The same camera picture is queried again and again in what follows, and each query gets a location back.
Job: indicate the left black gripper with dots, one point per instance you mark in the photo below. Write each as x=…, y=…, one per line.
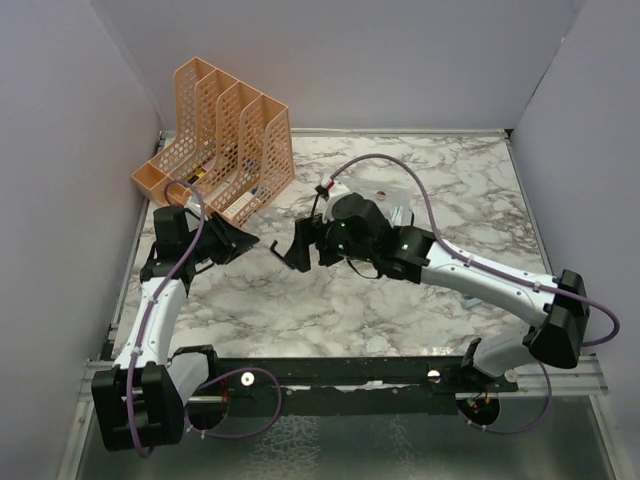
x=232, y=239

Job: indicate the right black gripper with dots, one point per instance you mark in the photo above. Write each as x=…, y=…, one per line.
x=307, y=231

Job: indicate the clear plastic medicine box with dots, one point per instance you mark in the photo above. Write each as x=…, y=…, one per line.
x=392, y=201

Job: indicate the clear teal sachet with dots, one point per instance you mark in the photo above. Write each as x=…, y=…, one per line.
x=400, y=215

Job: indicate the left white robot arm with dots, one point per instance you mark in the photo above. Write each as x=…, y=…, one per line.
x=141, y=400

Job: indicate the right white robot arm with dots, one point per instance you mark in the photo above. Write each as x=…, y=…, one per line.
x=552, y=309

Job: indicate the peach plastic file organizer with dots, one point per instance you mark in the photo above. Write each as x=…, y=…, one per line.
x=232, y=144

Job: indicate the light blue clip item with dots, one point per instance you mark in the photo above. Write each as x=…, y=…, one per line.
x=471, y=303

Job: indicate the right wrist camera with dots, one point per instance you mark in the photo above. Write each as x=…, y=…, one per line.
x=331, y=191

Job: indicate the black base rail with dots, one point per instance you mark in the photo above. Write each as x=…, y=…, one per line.
x=335, y=386

